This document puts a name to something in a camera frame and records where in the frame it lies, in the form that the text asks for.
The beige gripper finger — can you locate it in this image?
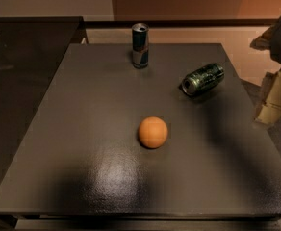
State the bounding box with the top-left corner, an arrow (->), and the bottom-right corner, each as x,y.
250,26 -> 274,51
255,69 -> 281,125

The green soda can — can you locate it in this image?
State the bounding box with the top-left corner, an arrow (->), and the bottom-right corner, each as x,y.
181,63 -> 224,96

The blue silver energy drink can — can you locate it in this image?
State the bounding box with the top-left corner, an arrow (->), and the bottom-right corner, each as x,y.
132,23 -> 149,68

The orange ball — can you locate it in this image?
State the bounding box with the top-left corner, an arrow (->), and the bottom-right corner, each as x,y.
138,116 -> 168,149

